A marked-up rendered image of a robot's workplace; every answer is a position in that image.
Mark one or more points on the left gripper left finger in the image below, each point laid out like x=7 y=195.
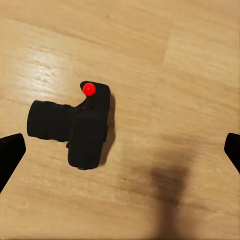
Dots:
x=12 y=149

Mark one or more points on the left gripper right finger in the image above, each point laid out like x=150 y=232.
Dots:
x=232 y=149

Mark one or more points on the digital camera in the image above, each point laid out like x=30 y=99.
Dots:
x=84 y=127

